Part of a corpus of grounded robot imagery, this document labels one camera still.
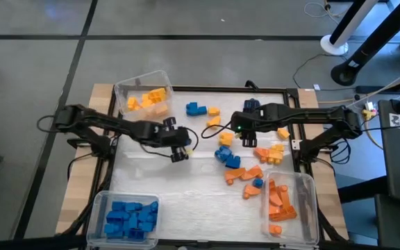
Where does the yellow floor cable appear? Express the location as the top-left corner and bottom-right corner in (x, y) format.
(362, 117), (385, 151)

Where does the white round-base stand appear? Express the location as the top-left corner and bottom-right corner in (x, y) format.
(319, 0), (381, 56)

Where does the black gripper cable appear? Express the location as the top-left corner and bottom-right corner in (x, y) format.
(201, 120), (234, 139)
(182, 126), (200, 152)

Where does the black side table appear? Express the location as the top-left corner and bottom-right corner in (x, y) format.
(376, 99), (400, 206)

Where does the black round-base stand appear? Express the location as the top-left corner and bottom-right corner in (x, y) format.
(331, 0), (400, 87)

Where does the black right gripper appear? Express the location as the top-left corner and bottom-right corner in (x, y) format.
(230, 110), (267, 148)

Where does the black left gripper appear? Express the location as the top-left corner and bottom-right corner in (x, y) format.
(154, 117), (192, 163)

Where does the beige cable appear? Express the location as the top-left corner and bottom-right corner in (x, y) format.
(321, 60), (400, 121)

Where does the translucent white table sheet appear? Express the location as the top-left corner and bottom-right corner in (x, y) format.
(111, 90), (293, 244)

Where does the white floor cable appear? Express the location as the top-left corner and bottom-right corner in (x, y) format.
(303, 1), (329, 19)

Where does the coiled black cable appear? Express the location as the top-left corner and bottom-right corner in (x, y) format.
(324, 137), (352, 166)

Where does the black floor cable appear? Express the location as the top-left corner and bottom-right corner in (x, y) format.
(292, 51), (347, 92)

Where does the black aluminium table frame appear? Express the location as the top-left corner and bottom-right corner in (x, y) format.
(57, 80), (349, 250)

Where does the clear plastic bin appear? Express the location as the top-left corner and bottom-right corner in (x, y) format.
(86, 190), (161, 250)
(113, 69), (174, 121)
(261, 169), (319, 246)

